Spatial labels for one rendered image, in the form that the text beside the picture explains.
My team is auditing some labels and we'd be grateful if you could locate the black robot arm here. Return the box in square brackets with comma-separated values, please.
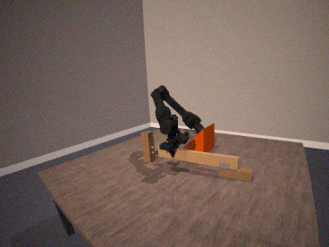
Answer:
[150, 86, 204, 145]

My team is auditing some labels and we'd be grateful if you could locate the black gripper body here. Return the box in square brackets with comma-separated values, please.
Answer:
[159, 129, 179, 151]

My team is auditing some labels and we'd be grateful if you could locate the long wooden plank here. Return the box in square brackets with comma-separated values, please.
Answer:
[158, 146, 239, 170]

